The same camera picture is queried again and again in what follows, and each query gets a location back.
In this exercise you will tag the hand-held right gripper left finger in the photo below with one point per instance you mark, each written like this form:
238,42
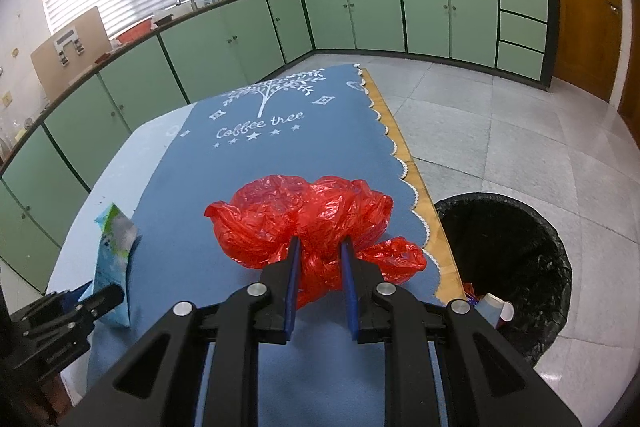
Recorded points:
292,287

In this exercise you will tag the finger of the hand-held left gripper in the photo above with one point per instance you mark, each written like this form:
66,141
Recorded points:
75,293
102,302

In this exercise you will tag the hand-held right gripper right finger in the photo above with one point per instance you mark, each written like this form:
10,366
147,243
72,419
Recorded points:
350,287

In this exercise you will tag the blue green milk carton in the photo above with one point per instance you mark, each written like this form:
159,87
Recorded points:
112,252

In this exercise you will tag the red plastic bag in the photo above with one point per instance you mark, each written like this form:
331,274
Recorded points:
300,217
470,293

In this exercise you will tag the red paper cup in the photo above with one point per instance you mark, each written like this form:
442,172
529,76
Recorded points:
506,311

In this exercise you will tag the black trash bin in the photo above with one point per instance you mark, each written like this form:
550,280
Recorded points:
525,247

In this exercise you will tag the dark blue printed tablecloth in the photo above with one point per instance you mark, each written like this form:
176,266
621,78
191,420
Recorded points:
250,157

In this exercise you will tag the wooden board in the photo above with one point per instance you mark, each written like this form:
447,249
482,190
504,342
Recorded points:
50,72

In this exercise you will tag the red plastic basin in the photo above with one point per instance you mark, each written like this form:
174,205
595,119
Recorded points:
132,32

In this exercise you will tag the green kitchen base cabinets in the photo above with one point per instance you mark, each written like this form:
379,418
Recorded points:
350,12

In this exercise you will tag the wall socket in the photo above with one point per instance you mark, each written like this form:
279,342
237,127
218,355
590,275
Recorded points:
6,100

